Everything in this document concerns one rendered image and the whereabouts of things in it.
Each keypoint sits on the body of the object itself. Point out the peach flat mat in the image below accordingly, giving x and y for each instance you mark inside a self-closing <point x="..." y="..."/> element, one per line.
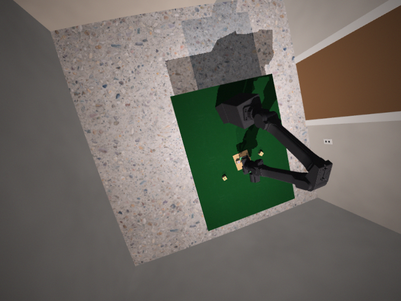
<point x="237" y="156"/>

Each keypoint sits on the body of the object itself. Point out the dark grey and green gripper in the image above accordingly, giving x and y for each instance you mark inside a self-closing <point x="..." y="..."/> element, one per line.
<point x="245" y="164"/>

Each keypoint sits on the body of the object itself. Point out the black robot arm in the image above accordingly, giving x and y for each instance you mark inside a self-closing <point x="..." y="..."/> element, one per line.
<point x="318" y="169"/>

